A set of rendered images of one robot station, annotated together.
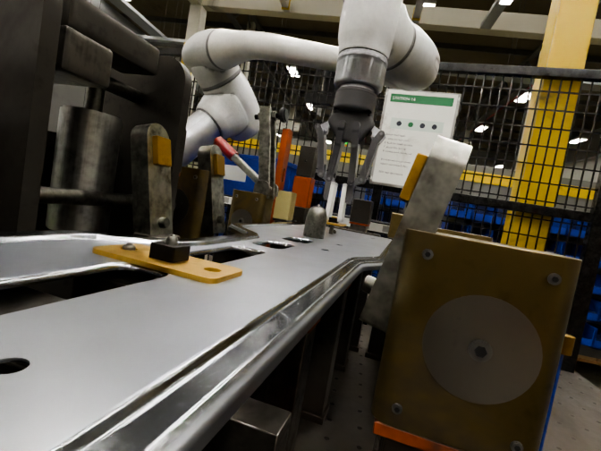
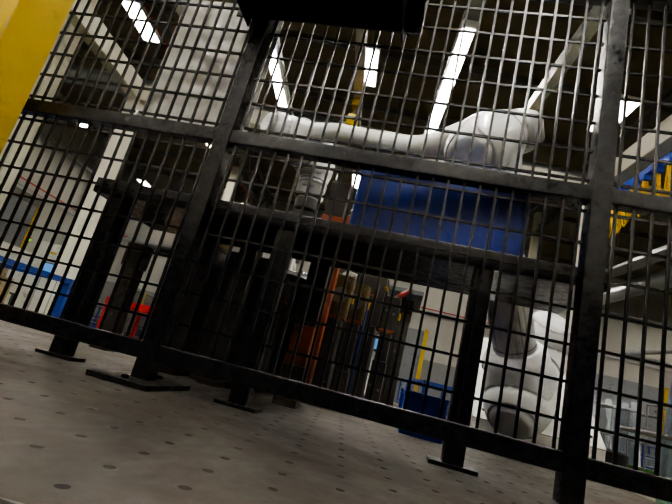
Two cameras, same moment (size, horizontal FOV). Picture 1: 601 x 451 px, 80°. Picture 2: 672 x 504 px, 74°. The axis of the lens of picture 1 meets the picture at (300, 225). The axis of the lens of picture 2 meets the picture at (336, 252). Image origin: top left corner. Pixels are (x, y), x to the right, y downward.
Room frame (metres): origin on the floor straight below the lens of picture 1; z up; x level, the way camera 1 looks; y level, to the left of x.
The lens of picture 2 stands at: (1.96, -0.05, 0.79)
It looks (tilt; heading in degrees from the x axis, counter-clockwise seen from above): 15 degrees up; 175
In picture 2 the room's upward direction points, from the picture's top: 14 degrees clockwise
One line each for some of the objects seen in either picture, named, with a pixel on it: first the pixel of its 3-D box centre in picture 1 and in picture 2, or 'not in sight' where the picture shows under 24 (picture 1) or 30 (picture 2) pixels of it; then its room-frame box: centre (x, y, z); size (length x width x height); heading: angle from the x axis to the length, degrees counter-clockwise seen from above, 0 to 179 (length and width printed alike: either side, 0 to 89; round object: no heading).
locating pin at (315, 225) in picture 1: (315, 225); not in sight; (0.54, -0.02, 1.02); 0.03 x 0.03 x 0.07
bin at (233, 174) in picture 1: (249, 178); (438, 225); (1.18, 0.19, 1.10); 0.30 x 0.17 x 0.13; 65
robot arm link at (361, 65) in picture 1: (359, 76); (310, 191); (0.67, -0.06, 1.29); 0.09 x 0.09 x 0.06
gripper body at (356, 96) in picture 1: (352, 116); (304, 213); (0.67, -0.06, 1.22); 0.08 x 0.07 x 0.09; 74
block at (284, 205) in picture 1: (273, 274); not in sight; (0.77, 0.04, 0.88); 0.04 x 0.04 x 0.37; 74
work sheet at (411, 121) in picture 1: (413, 140); (211, 63); (1.16, -0.31, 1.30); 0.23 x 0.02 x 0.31; 74
